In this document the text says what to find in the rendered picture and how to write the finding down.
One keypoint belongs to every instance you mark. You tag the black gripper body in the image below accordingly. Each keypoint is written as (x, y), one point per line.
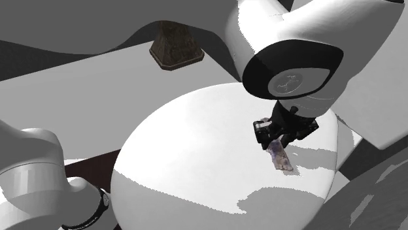
(291, 122)

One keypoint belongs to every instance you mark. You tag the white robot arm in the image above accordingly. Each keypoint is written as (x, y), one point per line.
(287, 22)

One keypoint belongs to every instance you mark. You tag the purple grey flat stone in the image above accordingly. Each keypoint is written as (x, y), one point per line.
(283, 159)

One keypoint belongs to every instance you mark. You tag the brown pyramid-shaped figure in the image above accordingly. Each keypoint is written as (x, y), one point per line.
(175, 44)

